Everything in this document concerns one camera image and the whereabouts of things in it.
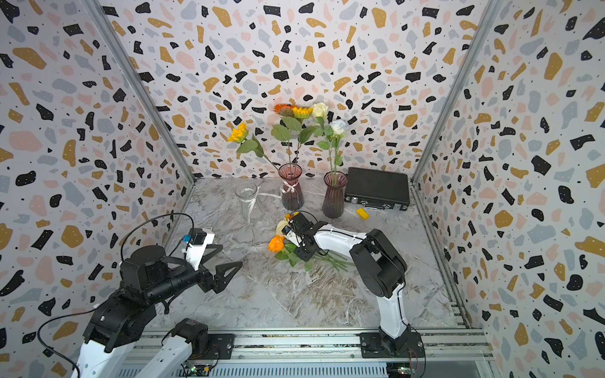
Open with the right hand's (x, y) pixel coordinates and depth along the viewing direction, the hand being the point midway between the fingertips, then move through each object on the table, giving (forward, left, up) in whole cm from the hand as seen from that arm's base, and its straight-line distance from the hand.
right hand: (305, 249), depth 95 cm
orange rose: (-2, +7, +2) cm, 7 cm away
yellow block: (+20, -25, -2) cm, 33 cm away
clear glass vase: (+19, +25, +14) cm, 34 cm away
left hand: (-18, +17, +29) cm, 38 cm away
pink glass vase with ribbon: (+19, +6, +14) cm, 24 cm away
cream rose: (+7, +10, +5) cm, 14 cm away
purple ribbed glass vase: (+25, -12, +2) cm, 28 cm away
